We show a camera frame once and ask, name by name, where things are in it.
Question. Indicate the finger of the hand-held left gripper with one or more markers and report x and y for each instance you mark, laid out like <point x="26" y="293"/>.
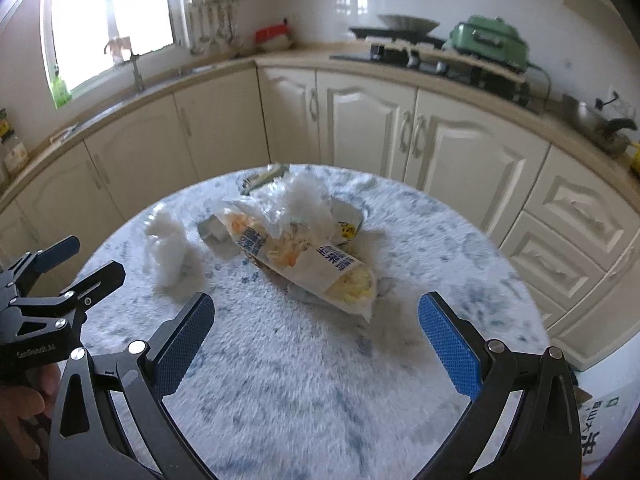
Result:
<point x="57" y="253"/>
<point x="97" y="280"/>

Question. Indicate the white printed bag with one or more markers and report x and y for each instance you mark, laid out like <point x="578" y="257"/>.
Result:
<point x="602" y="425"/>

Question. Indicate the metal sink faucet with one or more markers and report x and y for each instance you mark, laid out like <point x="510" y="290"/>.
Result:
<point x="137" y="77"/>

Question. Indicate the yellow label bottle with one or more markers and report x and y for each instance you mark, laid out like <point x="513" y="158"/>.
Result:
<point x="4" y="125"/>

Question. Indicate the cream lower kitchen cabinets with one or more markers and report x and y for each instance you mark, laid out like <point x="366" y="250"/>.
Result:
<point x="350" y="125"/>

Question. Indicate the person's left hand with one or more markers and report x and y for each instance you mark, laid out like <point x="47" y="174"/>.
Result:
<point x="22" y="410"/>

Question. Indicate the row of hanging kitchen utensils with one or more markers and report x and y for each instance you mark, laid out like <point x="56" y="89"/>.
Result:
<point x="210" y="25"/>

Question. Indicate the beige kitchen countertop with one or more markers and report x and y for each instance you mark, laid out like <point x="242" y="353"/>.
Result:
<point x="300" y="58"/>

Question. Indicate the wok on gas stove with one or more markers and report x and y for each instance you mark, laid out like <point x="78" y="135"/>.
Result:
<point x="400" y="37"/>

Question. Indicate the clear cooking oil bottle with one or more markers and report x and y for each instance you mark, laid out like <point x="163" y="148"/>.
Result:
<point x="15" y="155"/>

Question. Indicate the white plastic film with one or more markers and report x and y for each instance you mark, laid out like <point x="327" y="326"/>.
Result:
<point x="307" y="200"/>

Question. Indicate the white bowl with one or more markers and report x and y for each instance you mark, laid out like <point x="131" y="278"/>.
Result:
<point x="275" y="45"/>

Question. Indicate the white translucent plastic cup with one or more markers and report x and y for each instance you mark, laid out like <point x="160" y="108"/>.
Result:
<point x="167" y="247"/>

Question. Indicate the green dish soap bottle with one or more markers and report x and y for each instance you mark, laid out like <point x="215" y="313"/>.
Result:
<point x="60" y="92"/>

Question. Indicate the yellow green wrapper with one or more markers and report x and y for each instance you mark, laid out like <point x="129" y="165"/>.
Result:
<point x="262" y="177"/>

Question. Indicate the green yellow carton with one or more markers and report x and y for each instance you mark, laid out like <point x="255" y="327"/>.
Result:
<point x="347" y="220"/>

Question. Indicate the steel wok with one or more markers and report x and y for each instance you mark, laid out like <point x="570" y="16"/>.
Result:
<point x="407" y="22"/>

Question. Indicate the clear bread bag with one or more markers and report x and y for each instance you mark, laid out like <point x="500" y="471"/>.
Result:
<point x="300" y="257"/>

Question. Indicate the sliding window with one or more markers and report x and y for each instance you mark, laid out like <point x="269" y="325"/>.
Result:
<point x="100" y="10"/>

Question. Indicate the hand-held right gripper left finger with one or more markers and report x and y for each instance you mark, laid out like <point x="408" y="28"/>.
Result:
<point x="185" y="345"/>

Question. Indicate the green electric cooker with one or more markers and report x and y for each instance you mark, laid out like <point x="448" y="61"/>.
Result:
<point x="487" y="42"/>

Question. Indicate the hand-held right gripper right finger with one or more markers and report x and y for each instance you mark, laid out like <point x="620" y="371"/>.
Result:
<point x="447" y="345"/>

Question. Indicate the black glass gas stove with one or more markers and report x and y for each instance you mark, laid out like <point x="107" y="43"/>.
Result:
<point x="520" y="95"/>

